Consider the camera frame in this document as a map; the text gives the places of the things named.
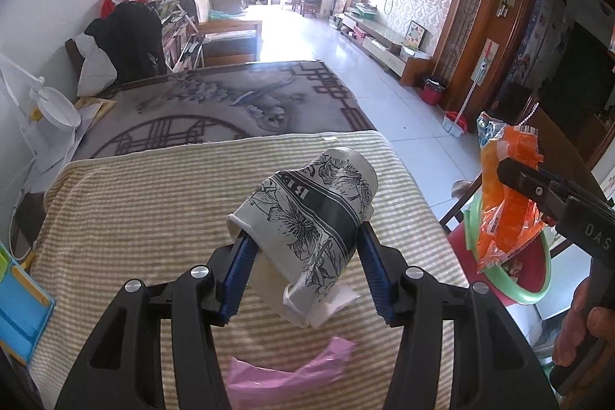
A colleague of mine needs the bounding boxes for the wooden lattice screen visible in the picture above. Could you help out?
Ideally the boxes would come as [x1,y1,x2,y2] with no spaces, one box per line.
[432,0,511,90]

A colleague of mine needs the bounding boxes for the floral print paper cup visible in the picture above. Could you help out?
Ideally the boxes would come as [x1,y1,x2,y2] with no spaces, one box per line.
[226,147,379,329]

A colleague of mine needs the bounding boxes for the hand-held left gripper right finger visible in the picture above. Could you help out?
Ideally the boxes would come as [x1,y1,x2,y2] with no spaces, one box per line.
[356,222,560,410]

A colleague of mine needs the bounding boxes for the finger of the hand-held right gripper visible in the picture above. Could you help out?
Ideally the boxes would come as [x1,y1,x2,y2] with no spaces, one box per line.
[538,201,561,227]
[496,157,606,213]

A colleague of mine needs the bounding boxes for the white electric fan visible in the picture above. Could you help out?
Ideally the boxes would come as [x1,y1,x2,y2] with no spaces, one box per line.
[0,55,83,180]

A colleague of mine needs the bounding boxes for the person's right hand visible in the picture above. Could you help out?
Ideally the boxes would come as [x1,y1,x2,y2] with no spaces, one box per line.
[552,279,615,367]

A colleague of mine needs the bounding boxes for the flat wooden framed board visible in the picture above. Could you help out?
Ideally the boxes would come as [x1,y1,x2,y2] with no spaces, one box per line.
[74,95,118,137]

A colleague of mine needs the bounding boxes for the small red waste bin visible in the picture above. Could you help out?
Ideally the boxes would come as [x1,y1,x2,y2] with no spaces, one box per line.
[422,76,447,106]

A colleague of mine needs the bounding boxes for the broom and dustpan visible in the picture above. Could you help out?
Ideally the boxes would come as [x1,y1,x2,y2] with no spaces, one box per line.
[442,50,494,136]

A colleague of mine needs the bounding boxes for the geometric framed picture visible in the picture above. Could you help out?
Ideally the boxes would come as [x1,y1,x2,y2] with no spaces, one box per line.
[405,20,427,50]

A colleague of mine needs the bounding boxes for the beige striped cloth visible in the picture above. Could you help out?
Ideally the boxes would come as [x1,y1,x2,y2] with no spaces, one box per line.
[29,130,469,410]

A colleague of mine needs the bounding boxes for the wooden sofa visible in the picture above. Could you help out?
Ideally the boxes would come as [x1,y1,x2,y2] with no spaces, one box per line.
[197,18,263,68]

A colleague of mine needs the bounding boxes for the orange snack packet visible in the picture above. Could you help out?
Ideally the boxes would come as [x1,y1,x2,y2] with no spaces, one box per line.
[475,112,546,275]

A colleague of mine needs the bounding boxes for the white pillow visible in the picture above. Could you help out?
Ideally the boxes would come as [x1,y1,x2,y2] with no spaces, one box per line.
[72,33,119,97]

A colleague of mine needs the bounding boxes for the grey patterned blanket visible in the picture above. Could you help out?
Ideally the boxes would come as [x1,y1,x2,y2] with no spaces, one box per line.
[72,60,378,161]

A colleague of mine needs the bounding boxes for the white sofa cover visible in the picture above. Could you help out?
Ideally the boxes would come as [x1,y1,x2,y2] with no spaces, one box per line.
[180,0,213,20]

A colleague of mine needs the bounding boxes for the blue toy board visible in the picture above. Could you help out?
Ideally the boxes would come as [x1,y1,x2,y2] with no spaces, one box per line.
[0,239,56,365]

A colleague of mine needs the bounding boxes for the low television stand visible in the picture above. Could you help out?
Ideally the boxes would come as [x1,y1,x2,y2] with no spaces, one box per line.
[336,11,433,86]

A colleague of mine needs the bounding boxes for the black clothes pile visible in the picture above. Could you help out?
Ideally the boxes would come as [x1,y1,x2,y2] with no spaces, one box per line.
[86,2,166,84]

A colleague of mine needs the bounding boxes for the wooden chair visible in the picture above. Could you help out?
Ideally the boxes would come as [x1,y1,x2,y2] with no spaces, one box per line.
[437,179,481,239]

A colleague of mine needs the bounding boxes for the pink plastic bag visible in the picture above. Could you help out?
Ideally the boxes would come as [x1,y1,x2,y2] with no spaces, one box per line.
[226,335,359,401]

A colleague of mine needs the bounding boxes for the red bin with green rim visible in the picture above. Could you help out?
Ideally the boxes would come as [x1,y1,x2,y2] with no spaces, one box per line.
[447,194,553,307]

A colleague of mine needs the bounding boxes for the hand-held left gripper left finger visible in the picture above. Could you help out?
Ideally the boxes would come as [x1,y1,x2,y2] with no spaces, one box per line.
[67,233,263,410]

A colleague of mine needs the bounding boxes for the stack of leaning framed pictures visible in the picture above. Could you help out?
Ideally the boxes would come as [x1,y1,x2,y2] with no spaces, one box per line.
[158,0,208,73]

